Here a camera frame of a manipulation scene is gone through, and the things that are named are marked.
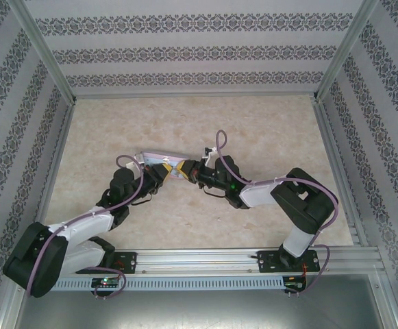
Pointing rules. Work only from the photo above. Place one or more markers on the blue cartoon print tin box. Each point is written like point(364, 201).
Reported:
point(157, 158)

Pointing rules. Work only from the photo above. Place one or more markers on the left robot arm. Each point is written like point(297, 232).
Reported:
point(41, 253)

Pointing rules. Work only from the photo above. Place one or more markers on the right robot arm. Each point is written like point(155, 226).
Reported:
point(305, 202)

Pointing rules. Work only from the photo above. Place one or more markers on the small controller circuit board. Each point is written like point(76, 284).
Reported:
point(294, 284)
point(106, 281)

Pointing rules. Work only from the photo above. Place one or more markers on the grey metal shelf panel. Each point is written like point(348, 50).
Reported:
point(198, 308)

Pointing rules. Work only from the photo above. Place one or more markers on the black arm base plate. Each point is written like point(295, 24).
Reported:
point(126, 262)
point(270, 260)

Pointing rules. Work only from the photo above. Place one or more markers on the aluminium side frame rail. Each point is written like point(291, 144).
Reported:
point(53, 164)
point(342, 178)

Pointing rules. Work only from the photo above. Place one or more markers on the aluminium frame post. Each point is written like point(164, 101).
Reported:
point(347, 51)
point(44, 55)

